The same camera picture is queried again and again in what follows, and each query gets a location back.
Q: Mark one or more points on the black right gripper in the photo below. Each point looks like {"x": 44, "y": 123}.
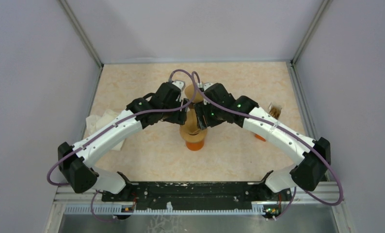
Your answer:
{"x": 201, "y": 110}

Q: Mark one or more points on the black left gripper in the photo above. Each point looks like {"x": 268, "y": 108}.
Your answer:
{"x": 180, "y": 116}

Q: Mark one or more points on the brown paper coffee filter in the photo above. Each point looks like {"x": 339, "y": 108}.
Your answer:
{"x": 192, "y": 95}

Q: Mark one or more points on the orange glass flask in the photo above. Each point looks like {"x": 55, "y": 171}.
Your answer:
{"x": 195, "y": 146}

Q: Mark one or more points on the coffee filter box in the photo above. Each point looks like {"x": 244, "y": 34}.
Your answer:
{"x": 275, "y": 111}

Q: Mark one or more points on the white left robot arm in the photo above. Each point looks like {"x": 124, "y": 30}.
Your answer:
{"x": 77, "y": 161}

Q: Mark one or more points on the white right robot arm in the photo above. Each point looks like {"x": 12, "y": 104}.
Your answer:
{"x": 309, "y": 155}

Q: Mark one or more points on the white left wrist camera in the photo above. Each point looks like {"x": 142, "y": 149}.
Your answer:
{"x": 179, "y": 84}

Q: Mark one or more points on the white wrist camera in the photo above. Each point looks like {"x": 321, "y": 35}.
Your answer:
{"x": 202, "y": 87}
{"x": 179, "y": 84}

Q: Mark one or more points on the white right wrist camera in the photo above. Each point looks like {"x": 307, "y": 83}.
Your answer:
{"x": 202, "y": 87}

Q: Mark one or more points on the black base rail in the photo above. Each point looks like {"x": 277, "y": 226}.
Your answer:
{"x": 166, "y": 198}

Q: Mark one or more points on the left aluminium frame post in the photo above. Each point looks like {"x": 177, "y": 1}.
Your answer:
{"x": 76, "y": 25}

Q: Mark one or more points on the aluminium corner frame post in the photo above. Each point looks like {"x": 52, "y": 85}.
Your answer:
{"x": 311, "y": 30}

